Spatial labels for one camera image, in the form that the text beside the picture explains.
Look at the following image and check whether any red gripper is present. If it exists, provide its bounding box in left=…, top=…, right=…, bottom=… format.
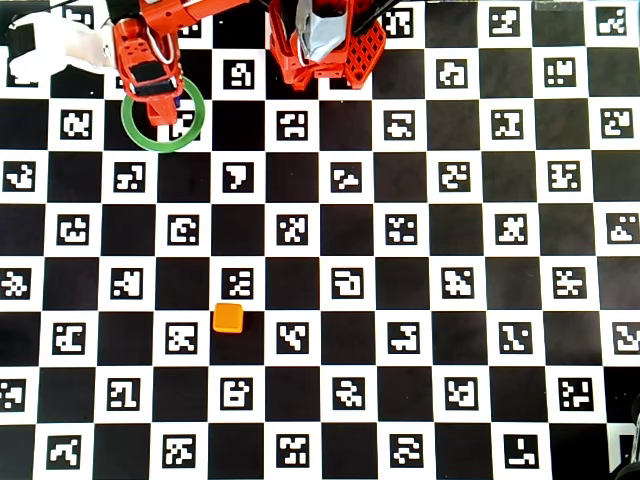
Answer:
left=112, top=18, right=183, bottom=120

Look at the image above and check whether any orange cube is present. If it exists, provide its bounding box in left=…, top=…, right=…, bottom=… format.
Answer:
left=212, top=302, right=245, bottom=335

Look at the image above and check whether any black white marker board mat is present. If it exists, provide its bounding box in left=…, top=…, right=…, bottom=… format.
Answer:
left=0, top=0, right=640, bottom=480

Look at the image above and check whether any green ring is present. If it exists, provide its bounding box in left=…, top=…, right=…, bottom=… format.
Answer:
left=120, top=82, right=207, bottom=154

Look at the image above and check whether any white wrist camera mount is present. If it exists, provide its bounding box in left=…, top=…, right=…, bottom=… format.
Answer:
left=4, top=9, right=119, bottom=86

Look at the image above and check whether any grey duct tape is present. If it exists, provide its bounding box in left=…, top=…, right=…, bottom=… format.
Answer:
left=294, top=0, right=346, bottom=64

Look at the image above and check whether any black cable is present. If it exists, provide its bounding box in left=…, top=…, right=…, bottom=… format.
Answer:
left=352, top=0, right=401, bottom=36

